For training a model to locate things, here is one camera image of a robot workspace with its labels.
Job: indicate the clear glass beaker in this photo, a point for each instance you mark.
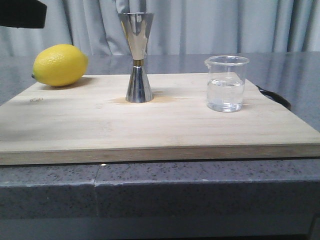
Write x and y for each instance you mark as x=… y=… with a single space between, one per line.
x=226 y=82

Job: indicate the grey curtain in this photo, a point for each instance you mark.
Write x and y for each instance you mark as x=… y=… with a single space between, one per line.
x=179 y=27

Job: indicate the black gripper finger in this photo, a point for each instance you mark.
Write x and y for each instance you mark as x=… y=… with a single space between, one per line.
x=29 y=14

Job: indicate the yellow lemon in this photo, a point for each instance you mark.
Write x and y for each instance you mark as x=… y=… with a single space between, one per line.
x=60 y=65

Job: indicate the wooden cutting board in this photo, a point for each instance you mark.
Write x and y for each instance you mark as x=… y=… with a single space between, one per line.
x=91 y=122

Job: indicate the steel double jigger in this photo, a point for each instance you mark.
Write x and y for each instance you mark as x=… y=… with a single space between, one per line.
x=137 y=28

